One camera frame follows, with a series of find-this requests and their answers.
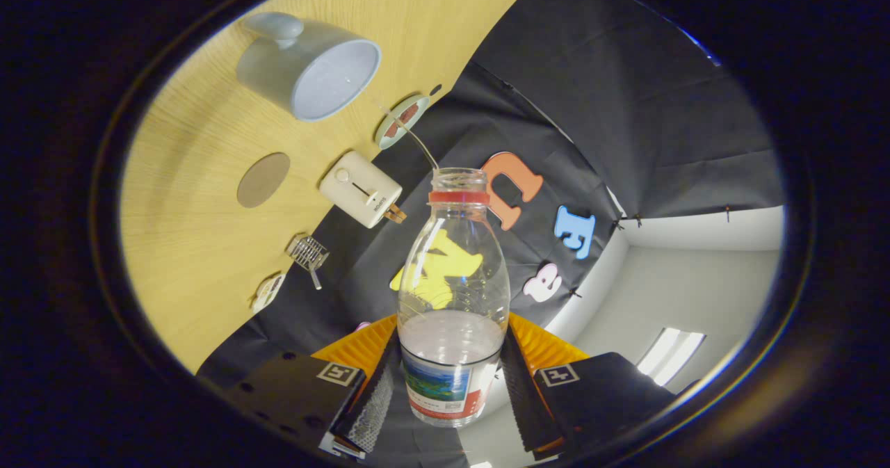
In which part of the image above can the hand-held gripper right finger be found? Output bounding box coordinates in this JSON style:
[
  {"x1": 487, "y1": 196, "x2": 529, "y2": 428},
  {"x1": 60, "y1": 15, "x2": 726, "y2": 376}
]
[{"x1": 497, "y1": 313, "x2": 686, "y2": 455}]

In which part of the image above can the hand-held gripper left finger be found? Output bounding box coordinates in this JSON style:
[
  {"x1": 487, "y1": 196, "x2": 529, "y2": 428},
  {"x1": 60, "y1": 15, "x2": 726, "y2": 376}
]
[{"x1": 222, "y1": 313, "x2": 404, "y2": 455}]

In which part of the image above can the clear plastic juice bottle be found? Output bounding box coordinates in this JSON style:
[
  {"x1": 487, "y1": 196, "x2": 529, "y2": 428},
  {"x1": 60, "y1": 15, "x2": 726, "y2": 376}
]
[{"x1": 396, "y1": 167, "x2": 512, "y2": 428}]

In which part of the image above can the brown round coaster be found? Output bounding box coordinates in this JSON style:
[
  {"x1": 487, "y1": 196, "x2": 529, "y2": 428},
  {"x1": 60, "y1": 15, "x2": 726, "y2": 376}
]
[{"x1": 236, "y1": 152, "x2": 291, "y2": 209}]

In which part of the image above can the white cup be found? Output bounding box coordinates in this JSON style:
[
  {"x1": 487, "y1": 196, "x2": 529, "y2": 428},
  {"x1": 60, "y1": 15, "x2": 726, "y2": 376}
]
[{"x1": 235, "y1": 12, "x2": 382, "y2": 122}]

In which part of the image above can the long ceiling light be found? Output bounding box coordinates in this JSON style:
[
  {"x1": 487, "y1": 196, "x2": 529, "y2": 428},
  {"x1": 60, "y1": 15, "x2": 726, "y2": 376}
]
[{"x1": 636, "y1": 327, "x2": 706, "y2": 387}]

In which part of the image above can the white divided sauce dish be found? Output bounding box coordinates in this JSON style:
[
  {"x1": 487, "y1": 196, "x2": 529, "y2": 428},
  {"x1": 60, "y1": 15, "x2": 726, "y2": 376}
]
[{"x1": 250, "y1": 273, "x2": 286, "y2": 314}]

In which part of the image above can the white toaster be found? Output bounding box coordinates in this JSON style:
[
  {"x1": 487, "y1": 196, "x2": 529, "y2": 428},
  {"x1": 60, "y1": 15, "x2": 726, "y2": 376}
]
[{"x1": 319, "y1": 150, "x2": 407, "y2": 229}]

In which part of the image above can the wooden table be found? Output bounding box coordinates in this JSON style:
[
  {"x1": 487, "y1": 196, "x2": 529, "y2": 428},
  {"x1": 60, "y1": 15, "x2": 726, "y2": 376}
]
[{"x1": 120, "y1": 0, "x2": 553, "y2": 375}]

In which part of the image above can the pale green plate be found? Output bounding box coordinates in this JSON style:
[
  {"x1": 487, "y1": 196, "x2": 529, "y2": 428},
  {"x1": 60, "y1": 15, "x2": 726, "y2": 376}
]
[{"x1": 374, "y1": 94, "x2": 430, "y2": 150}]

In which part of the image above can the metal wire basket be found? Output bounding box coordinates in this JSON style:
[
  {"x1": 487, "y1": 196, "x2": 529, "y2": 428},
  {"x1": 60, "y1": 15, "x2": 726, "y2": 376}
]
[{"x1": 286, "y1": 235, "x2": 330, "y2": 272}]

